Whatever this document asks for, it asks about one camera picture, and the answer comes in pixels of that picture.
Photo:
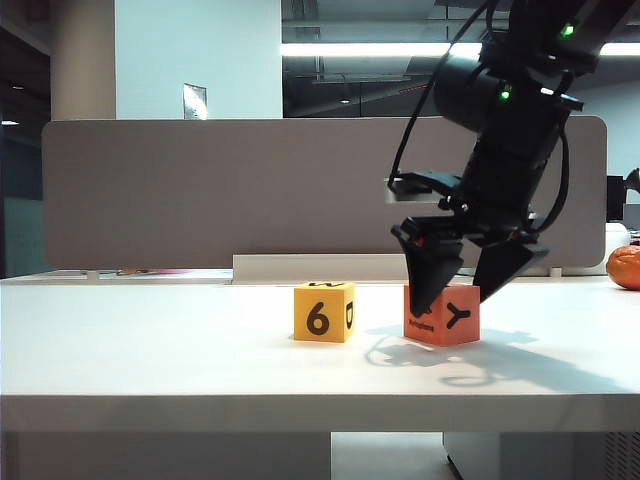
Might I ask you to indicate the paper notice on wall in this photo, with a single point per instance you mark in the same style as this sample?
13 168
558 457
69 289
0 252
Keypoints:
194 102

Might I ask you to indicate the yellow foam letter block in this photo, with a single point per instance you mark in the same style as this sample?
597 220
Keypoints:
317 316

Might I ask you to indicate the orange round fruit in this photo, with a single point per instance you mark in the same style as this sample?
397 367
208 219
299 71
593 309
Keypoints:
625 267

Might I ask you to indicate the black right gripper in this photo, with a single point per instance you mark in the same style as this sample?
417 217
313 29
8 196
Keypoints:
500 190

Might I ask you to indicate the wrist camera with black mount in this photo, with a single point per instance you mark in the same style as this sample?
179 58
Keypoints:
412 187

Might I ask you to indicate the orange foam letter block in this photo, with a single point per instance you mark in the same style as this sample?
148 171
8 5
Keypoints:
457 320

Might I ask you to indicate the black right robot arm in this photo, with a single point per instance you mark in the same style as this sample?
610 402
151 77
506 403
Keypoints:
520 65

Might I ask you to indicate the white partition bracket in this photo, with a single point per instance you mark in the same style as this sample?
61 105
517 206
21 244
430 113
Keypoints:
554 272
90 273

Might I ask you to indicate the grey fabric desk partition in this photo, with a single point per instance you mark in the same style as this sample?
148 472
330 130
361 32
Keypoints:
225 195

